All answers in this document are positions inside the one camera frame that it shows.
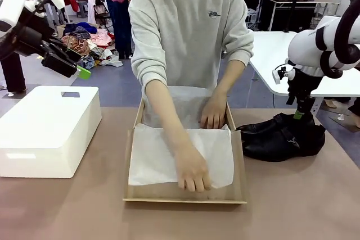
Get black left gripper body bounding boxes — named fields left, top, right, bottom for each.
left=12, top=25, right=53, bottom=57

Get person's left forearm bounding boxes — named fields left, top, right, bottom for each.
left=211, top=59, right=246, bottom=106

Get person in grey sweatshirt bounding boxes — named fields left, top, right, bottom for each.
left=128, top=0, right=255, bottom=92

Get black leather buckle shoe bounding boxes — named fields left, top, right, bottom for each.
left=236, top=112, right=316, bottom=139
left=242, top=124, right=326, bottom=162

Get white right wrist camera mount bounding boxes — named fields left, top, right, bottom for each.
left=271, top=65, right=296, bottom=85

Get person's left hand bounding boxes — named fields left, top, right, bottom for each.
left=199, top=96, right=228, bottom=130

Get brown cardboard shoe box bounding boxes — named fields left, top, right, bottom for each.
left=123, top=95, right=248, bottom=205

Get pile of colourful clothes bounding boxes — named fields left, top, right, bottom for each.
left=60, top=21, right=124, bottom=70

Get white background table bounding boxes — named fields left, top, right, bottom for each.
left=249, top=31, right=360, bottom=97

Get black background desk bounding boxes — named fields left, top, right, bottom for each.
left=254, top=0, right=341, bottom=33

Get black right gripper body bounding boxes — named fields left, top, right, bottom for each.
left=286, top=68, right=325, bottom=114

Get person's right forearm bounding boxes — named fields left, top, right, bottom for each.
left=143, top=80, right=204, bottom=165

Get folding chair with clothes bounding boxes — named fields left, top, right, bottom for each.
left=87, top=0, right=112, bottom=30

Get bystander legs in dark trousers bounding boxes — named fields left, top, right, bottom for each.
left=0, top=53, right=28, bottom=93

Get white rectangular storage box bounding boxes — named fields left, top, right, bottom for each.
left=0, top=85, right=102, bottom=179

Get white tissue paper sheet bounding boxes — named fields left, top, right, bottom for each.
left=128, top=85, right=235, bottom=191

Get person's right hand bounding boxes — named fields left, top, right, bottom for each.
left=175, top=152, right=213, bottom=193

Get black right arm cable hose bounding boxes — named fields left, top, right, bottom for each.
left=319, top=0, right=360, bottom=79

